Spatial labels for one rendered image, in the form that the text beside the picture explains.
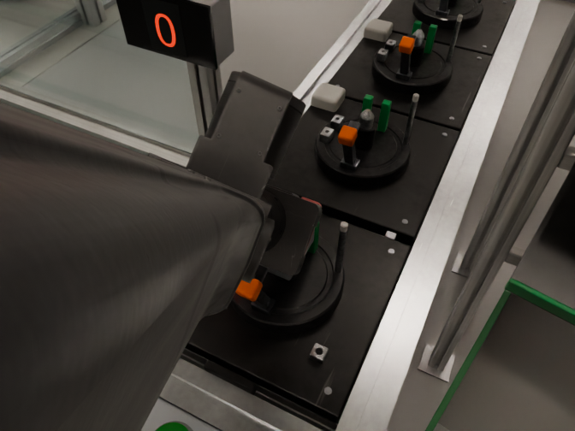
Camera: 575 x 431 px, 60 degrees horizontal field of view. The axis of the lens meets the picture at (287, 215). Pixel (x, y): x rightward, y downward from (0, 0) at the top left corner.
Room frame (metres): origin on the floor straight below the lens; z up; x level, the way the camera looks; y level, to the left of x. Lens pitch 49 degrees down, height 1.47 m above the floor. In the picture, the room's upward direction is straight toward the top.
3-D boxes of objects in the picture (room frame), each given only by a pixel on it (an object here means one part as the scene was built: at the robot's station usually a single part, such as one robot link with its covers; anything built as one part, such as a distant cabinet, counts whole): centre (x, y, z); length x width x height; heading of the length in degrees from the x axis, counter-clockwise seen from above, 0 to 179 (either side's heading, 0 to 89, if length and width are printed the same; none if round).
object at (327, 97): (0.56, -0.11, 1.01); 0.24 x 0.24 x 0.13; 63
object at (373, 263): (0.33, 0.00, 0.96); 0.24 x 0.24 x 0.02; 63
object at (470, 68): (0.78, -0.22, 1.01); 0.24 x 0.24 x 0.13; 63
